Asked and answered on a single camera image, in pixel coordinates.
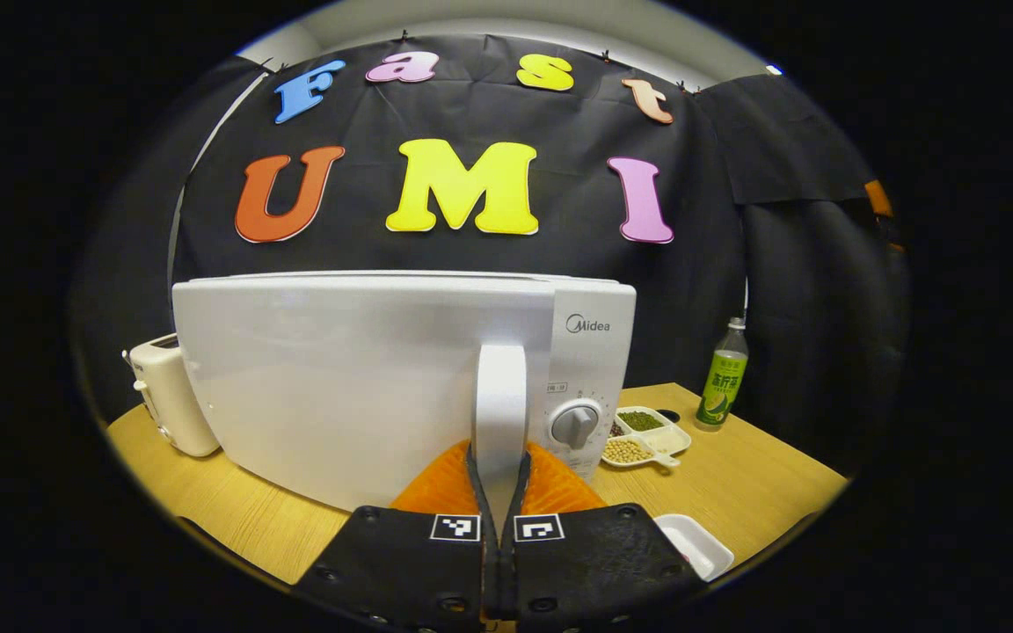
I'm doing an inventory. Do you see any green label drink bottle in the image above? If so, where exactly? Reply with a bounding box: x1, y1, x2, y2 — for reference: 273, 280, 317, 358
695, 317, 750, 432

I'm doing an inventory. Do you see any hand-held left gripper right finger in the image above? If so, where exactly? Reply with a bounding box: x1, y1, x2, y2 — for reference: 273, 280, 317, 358
503, 441, 706, 629

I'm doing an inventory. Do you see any white microwave oven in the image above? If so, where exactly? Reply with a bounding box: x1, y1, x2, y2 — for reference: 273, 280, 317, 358
172, 271, 638, 516

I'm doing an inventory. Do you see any white food tray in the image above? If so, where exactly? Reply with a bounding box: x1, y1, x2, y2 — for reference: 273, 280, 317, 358
653, 513, 735, 582

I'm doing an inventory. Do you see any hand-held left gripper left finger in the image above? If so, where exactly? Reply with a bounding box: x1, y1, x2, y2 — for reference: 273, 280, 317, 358
295, 440, 495, 630

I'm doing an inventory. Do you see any white divided bean dish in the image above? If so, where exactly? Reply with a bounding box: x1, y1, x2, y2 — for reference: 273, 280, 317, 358
601, 405, 693, 469

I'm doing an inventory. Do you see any white toaster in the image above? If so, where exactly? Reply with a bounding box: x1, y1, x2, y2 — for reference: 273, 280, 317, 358
123, 333, 222, 459

